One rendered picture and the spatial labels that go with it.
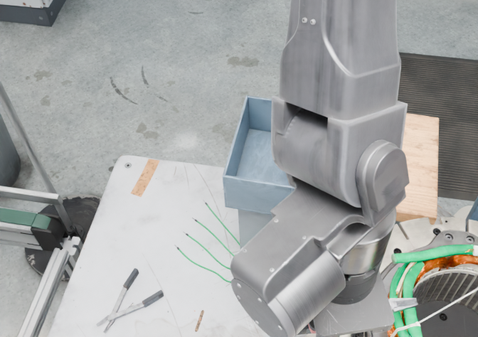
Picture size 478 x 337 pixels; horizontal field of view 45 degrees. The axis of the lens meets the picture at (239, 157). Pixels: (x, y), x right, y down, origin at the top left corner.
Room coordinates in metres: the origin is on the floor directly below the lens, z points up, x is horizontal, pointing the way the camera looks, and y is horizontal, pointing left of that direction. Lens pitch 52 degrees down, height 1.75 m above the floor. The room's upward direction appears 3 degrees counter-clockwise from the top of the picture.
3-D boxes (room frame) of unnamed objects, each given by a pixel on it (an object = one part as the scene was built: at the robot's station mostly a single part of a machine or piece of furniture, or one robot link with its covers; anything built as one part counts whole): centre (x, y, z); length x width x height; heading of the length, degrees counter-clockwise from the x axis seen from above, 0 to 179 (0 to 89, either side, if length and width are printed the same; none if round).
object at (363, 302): (0.22, -0.08, 1.32); 0.10 x 0.07 x 0.07; 6
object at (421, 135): (0.53, -0.20, 1.05); 0.20 x 0.19 x 0.02; 75
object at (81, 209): (1.04, 0.59, 0.01); 0.34 x 0.34 x 0.02
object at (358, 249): (0.22, -0.08, 1.38); 0.07 x 0.06 x 0.07; 131
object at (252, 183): (0.57, -0.05, 0.92); 0.17 x 0.11 x 0.28; 165
